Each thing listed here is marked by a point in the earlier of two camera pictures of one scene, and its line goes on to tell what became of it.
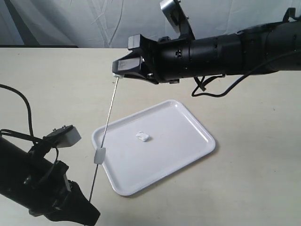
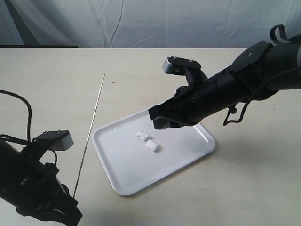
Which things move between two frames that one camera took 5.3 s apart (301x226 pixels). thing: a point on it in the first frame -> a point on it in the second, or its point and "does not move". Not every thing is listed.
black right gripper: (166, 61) -> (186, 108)
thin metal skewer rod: (104, 137) -> (88, 136)
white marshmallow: (143, 136) does not move
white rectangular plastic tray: (150, 143) does not move
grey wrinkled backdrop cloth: (107, 23) does not move
